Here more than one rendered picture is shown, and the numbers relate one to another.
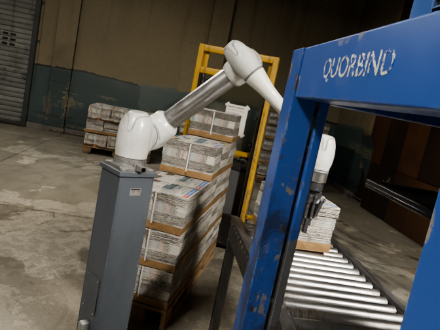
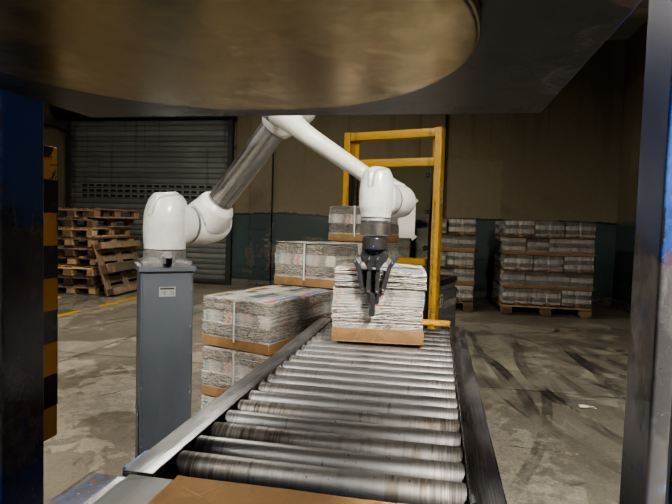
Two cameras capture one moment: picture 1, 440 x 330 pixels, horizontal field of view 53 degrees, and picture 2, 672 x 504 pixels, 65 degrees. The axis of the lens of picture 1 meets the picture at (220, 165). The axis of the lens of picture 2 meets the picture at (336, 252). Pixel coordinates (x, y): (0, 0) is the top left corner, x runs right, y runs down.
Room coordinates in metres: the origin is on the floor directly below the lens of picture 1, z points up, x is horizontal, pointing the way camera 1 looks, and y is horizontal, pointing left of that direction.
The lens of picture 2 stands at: (0.38, -0.83, 1.17)
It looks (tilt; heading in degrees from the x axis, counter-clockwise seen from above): 3 degrees down; 19
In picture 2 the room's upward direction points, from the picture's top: 2 degrees clockwise
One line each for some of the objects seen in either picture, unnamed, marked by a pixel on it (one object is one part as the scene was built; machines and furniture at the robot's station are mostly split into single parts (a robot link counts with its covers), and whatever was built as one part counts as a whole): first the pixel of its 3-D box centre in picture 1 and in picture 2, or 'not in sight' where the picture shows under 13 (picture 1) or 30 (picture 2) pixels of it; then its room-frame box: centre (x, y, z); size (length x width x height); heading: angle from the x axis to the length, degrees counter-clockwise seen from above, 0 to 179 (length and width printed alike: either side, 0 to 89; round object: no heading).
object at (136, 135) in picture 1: (135, 133); (167, 220); (2.10, 0.43, 1.17); 0.18 x 0.16 x 0.22; 168
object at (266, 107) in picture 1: (255, 152); (433, 255); (4.10, -0.30, 0.97); 0.09 x 0.09 x 1.75; 80
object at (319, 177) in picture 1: (317, 175); (375, 228); (1.95, -0.43, 1.16); 0.09 x 0.09 x 0.06
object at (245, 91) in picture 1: (227, 112); (391, 211); (4.18, 0.02, 1.27); 0.57 x 0.01 x 0.65; 80
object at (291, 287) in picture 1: (329, 295); (359, 392); (1.58, -0.50, 0.77); 0.47 x 0.05 x 0.05; 98
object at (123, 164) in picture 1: (131, 162); (165, 256); (2.08, 0.41, 1.03); 0.22 x 0.18 x 0.06; 43
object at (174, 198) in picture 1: (173, 232); (302, 363); (3.01, 0.22, 0.42); 1.17 x 0.39 x 0.83; 170
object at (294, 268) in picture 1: (313, 274); (369, 370); (1.77, -0.47, 0.77); 0.47 x 0.05 x 0.05; 98
